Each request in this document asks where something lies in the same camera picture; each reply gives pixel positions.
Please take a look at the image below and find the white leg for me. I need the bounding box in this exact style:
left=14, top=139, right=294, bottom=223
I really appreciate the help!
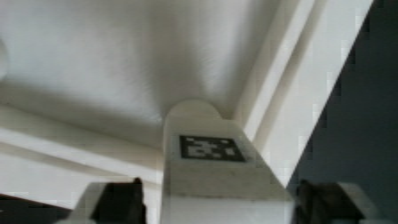
left=159, top=100, right=294, bottom=224

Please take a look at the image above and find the white square tabletop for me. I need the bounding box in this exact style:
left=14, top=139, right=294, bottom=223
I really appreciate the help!
left=0, top=0, right=374, bottom=224

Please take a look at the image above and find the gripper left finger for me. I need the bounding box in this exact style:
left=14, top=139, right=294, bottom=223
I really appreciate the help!
left=54, top=178, right=147, bottom=224

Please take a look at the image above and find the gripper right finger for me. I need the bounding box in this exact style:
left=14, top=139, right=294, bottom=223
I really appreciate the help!
left=294, top=180, right=381, bottom=224

